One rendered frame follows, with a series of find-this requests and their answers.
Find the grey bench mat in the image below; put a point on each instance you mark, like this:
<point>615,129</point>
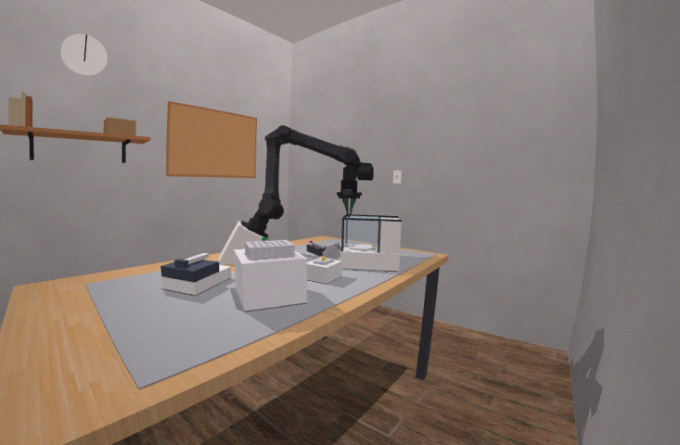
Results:
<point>160,333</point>

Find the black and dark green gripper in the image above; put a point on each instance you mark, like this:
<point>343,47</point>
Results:
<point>353,198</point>

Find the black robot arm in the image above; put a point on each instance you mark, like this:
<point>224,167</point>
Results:
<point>346,155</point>

